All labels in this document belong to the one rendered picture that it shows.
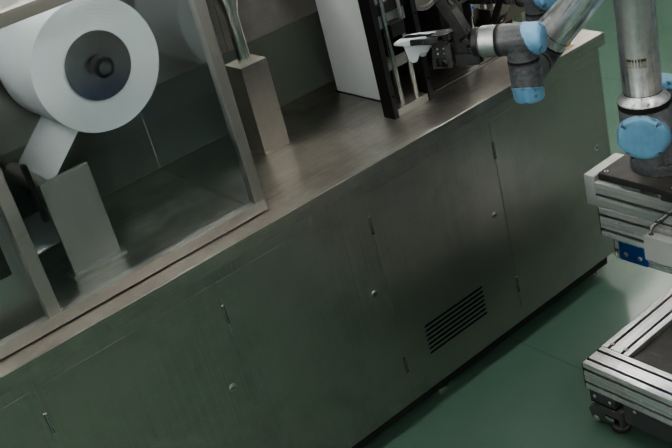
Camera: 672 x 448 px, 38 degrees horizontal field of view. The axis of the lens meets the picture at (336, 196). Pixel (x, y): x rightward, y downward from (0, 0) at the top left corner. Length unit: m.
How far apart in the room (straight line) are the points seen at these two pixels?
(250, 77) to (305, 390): 0.88
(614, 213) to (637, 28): 0.60
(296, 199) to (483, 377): 1.02
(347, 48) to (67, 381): 1.33
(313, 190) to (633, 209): 0.81
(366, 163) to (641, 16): 0.84
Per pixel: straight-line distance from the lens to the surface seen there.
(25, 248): 2.26
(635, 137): 2.32
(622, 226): 2.66
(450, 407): 3.17
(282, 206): 2.53
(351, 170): 2.63
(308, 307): 2.66
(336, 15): 3.04
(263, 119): 2.83
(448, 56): 2.39
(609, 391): 2.90
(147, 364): 2.44
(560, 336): 3.38
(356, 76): 3.08
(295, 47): 3.19
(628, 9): 2.23
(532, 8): 2.98
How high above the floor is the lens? 2.00
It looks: 26 degrees down
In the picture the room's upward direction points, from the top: 15 degrees counter-clockwise
